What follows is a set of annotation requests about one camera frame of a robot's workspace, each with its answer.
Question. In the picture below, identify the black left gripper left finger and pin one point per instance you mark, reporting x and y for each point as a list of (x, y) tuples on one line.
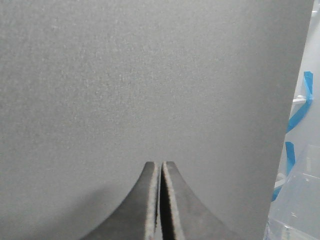
[(136, 217)]

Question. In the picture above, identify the blue tape strip lower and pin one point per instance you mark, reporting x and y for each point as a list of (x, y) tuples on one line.
[(290, 162)]

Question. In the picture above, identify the grey fridge door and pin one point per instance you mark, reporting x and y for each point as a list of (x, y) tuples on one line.
[(91, 90)]

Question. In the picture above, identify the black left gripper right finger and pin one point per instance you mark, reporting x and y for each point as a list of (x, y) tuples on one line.
[(182, 215)]

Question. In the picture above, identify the clear plastic fridge drawer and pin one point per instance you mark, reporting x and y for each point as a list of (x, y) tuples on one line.
[(295, 213)]

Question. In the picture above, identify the white fridge shelf rail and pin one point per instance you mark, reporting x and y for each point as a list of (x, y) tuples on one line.
[(300, 99)]

